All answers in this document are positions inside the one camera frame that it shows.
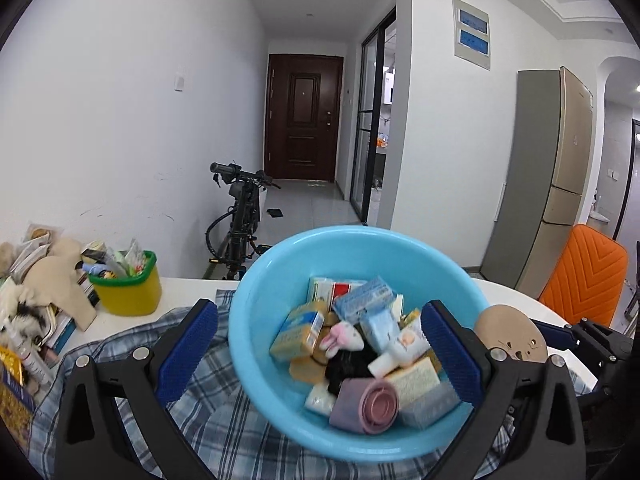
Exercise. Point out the black hair scrunchie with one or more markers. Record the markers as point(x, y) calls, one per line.
point(348, 365)

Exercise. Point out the beige plush toy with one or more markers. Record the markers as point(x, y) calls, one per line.
point(54, 280)

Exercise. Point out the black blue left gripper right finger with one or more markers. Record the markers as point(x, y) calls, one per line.
point(547, 441)

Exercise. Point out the tan translucent soap bar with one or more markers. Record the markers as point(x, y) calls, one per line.
point(307, 370)

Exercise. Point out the grey gold refrigerator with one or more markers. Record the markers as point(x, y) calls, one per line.
point(546, 176)

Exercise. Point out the dark brown door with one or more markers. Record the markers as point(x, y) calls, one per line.
point(303, 102)

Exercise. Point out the black scooter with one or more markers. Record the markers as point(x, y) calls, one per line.
point(239, 243)

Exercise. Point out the orange chair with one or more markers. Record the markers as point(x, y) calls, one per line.
point(588, 279)

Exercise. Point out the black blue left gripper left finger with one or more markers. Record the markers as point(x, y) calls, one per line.
point(91, 441)

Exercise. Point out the yellow snack packet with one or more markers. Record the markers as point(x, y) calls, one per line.
point(410, 317)

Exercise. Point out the light blue plastic basin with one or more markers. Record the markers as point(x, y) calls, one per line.
point(278, 282)

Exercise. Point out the light blue tissue pack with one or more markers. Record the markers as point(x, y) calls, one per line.
point(379, 329)

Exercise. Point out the blue patterned packet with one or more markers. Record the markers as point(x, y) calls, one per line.
point(371, 297)

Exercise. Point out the white small bottle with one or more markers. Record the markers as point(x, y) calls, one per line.
point(409, 345)

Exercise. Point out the white wall switch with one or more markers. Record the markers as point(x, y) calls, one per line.
point(179, 83)

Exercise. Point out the clear plastic small box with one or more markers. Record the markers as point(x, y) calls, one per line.
point(429, 408)

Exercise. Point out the blue plaid cloth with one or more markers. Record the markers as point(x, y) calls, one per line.
point(215, 416)

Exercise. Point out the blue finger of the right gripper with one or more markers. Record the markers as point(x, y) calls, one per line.
point(556, 336)

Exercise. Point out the gold blue cigarette pack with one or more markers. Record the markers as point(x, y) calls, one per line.
point(298, 334)

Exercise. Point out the yellow green bin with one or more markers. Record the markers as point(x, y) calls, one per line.
point(136, 296)

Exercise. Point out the pale green soap box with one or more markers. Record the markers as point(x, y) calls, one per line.
point(412, 382)

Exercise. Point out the white red medicine box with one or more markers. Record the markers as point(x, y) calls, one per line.
point(328, 289)

